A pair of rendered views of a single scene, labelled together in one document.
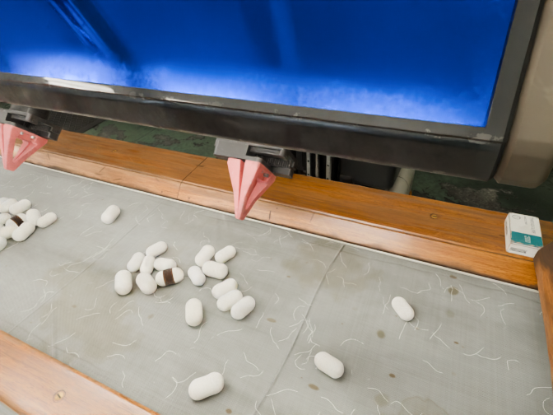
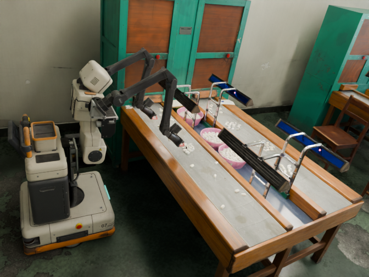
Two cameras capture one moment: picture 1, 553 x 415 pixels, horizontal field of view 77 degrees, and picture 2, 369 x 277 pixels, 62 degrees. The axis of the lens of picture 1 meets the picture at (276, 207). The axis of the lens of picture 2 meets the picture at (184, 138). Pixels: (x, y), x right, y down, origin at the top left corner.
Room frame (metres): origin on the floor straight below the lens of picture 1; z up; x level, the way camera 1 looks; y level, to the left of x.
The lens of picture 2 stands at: (2.36, 1.42, 2.09)
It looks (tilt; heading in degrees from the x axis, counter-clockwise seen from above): 31 degrees down; 208
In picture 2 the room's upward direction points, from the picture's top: 10 degrees clockwise
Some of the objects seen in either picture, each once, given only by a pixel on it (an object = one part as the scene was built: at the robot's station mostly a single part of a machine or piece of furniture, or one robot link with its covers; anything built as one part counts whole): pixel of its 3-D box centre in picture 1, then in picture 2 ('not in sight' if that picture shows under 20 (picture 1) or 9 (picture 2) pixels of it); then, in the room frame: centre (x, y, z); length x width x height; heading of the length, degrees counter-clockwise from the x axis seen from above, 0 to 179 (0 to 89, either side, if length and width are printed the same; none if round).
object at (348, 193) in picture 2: not in sight; (269, 144); (-0.27, 0.94, 0.67); 1.81 x 0.12 x 0.19; 63
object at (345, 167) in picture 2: not in sight; (309, 142); (0.21, 1.29, 1.08); 0.62 x 0.08 x 0.07; 63
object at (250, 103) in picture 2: not in sight; (229, 88); (-0.23, 0.43, 1.08); 0.62 x 0.08 x 0.07; 63
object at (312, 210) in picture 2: not in sight; (239, 148); (0.07, 0.76, 0.71); 1.81 x 0.05 x 0.11; 63
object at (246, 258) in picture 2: not in sight; (304, 232); (0.64, 1.50, 0.66); 1.22 x 0.02 x 0.16; 153
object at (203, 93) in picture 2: not in sight; (205, 93); (-0.49, 0.06, 0.83); 0.30 x 0.06 x 0.07; 153
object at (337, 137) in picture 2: not in sight; (336, 134); (-1.59, 1.44, 0.45); 0.44 x 0.43 x 0.91; 53
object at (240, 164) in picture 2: not in sight; (233, 156); (0.27, 0.79, 0.72); 0.27 x 0.27 x 0.10
